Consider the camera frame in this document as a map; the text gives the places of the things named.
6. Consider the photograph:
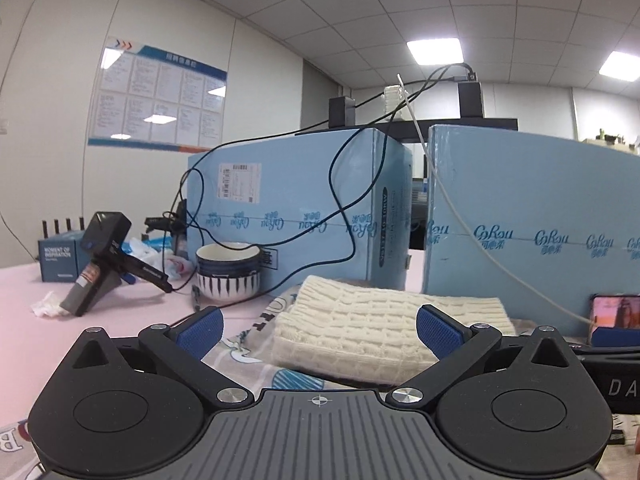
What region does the black cable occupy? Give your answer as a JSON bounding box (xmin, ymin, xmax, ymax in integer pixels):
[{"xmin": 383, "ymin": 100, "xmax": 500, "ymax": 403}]
[{"xmin": 170, "ymin": 62, "xmax": 476, "ymax": 306}]

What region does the white knit sweater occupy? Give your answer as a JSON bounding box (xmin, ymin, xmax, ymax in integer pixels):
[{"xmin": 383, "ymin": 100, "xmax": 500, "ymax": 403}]
[{"xmin": 270, "ymin": 275, "xmax": 518, "ymax": 383}]

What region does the white plastic holder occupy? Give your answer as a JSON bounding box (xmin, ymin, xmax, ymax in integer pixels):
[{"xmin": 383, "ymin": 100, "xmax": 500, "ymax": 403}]
[{"xmin": 382, "ymin": 85, "xmax": 408, "ymax": 122}]

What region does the black handheld device grey handle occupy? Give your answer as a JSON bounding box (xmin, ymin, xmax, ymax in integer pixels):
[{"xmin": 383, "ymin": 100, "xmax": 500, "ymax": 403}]
[{"xmin": 60, "ymin": 211, "xmax": 173, "ymax": 317}]

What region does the black power adapter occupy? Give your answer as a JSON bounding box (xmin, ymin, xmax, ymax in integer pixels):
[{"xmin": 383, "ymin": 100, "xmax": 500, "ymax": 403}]
[
  {"xmin": 329, "ymin": 96, "xmax": 357, "ymax": 128},
  {"xmin": 459, "ymin": 64, "xmax": 485, "ymax": 120}
]

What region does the white cable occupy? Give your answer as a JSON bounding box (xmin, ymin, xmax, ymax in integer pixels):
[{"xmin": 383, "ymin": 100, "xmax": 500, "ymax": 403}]
[{"xmin": 397, "ymin": 74, "xmax": 594, "ymax": 324}]

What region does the grey printed cloth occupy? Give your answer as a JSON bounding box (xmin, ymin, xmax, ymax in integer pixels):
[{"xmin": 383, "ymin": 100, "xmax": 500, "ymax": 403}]
[{"xmin": 0, "ymin": 280, "xmax": 640, "ymax": 480}]

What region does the black shelf board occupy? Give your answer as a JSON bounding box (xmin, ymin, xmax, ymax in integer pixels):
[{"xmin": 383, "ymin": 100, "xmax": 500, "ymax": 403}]
[{"xmin": 295, "ymin": 117, "xmax": 518, "ymax": 153}]

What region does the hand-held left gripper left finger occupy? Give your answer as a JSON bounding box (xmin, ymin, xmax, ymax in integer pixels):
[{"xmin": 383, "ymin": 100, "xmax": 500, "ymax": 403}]
[{"xmin": 64, "ymin": 306, "xmax": 257, "ymax": 409}]

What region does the white blue plastic bag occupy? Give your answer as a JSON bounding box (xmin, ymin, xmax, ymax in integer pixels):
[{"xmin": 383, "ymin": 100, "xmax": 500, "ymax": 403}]
[{"xmin": 122, "ymin": 237, "xmax": 198, "ymax": 281}]

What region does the black router with antennas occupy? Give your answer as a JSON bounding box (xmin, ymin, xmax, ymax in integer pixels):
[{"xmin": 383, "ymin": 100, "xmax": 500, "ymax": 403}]
[{"xmin": 42, "ymin": 216, "xmax": 86, "ymax": 237}]

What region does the crumpled white tissue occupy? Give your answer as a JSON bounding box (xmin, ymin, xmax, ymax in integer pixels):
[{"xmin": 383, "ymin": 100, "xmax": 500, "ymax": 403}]
[{"xmin": 31, "ymin": 292, "xmax": 68, "ymax": 318}]

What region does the blue striped white bowl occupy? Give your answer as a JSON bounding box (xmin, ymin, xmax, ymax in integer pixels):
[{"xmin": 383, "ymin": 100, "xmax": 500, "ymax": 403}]
[{"xmin": 197, "ymin": 267, "xmax": 263, "ymax": 303}]

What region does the black clamp stand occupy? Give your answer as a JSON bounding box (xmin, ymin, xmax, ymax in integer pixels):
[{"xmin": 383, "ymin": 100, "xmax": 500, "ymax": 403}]
[{"xmin": 145, "ymin": 200, "xmax": 188, "ymax": 256}]

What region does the ceiling light panel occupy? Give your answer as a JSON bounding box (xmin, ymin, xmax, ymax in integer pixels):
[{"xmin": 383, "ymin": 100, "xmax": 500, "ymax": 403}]
[
  {"xmin": 406, "ymin": 37, "xmax": 463, "ymax": 66},
  {"xmin": 599, "ymin": 51, "xmax": 640, "ymax": 81}
]

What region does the small dark blue box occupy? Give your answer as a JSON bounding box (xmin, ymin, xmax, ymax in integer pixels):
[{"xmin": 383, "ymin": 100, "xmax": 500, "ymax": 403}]
[{"xmin": 37, "ymin": 232, "xmax": 91, "ymax": 283}]

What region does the wall poster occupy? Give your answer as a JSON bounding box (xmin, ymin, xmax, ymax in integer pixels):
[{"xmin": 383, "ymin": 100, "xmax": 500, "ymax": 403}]
[{"xmin": 87, "ymin": 36, "xmax": 228, "ymax": 152}]

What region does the dark blue rimmed bowl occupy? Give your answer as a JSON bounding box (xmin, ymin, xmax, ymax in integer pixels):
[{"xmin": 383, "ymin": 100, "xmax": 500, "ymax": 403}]
[{"xmin": 195, "ymin": 242, "xmax": 262, "ymax": 278}]

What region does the smartphone with lit screen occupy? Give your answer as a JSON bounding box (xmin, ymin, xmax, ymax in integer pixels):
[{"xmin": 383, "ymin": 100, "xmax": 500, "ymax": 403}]
[{"xmin": 590, "ymin": 294, "xmax": 640, "ymax": 347}]

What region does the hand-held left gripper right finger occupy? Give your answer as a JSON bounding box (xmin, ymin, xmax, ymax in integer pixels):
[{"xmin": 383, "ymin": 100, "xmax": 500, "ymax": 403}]
[{"xmin": 386, "ymin": 304, "xmax": 582, "ymax": 410}]

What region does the light blue cardboard box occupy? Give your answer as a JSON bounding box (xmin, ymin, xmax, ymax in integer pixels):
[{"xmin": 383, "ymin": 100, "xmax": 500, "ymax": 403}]
[
  {"xmin": 422, "ymin": 124, "xmax": 640, "ymax": 337},
  {"xmin": 187, "ymin": 127, "xmax": 415, "ymax": 293}
]

